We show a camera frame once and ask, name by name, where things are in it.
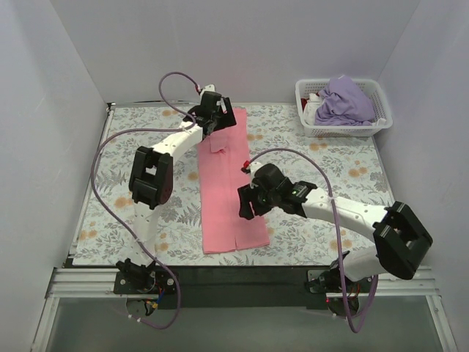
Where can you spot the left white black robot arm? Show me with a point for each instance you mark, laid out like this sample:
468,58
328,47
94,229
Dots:
152,178

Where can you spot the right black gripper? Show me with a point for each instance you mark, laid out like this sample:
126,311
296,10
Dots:
248,200

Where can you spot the floral table mat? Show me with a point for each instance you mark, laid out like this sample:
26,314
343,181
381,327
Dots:
350,165

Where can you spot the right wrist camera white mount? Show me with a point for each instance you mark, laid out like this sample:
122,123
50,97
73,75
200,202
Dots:
250,168

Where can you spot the aluminium frame rail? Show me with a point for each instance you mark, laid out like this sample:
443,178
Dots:
236,308

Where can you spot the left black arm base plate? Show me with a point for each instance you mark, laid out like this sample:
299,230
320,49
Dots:
134,279

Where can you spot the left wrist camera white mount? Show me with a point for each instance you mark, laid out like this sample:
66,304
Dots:
208,88

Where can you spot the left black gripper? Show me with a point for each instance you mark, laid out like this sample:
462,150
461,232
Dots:
225,117

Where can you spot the pink t shirt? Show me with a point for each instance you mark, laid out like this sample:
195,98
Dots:
221,157

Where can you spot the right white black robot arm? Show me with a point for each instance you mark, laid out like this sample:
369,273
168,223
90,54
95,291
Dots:
400,241

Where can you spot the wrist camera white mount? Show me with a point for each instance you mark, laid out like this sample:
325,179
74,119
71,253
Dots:
208,88
250,168

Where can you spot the purple t shirt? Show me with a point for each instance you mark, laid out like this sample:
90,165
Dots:
344,104

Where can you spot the white garment in basket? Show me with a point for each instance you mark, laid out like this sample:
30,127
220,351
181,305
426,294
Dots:
309,114

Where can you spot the dark red garment in basket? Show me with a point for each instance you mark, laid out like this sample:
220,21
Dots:
304,103

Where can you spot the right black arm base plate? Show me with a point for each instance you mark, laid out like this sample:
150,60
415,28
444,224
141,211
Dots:
327,281

